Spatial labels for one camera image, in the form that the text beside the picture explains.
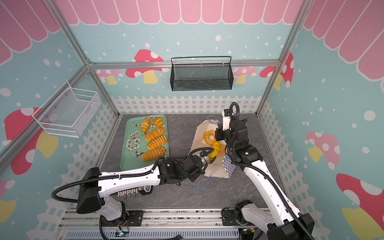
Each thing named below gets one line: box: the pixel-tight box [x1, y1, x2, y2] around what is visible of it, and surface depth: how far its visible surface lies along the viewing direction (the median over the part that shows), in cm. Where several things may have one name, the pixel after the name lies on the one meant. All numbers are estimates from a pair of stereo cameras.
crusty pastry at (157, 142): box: [146, 135, 168, 150], surface depth 101 cm
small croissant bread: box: [140, 117, 151, 133], surface depth 111 cm
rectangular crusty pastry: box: [142, 147, 166, 162], surface depth 96 cm
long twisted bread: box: [144, 127, 166, 142], surface depth 105 cm
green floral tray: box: [120, 114, 170, 171], surface depth 104 cm
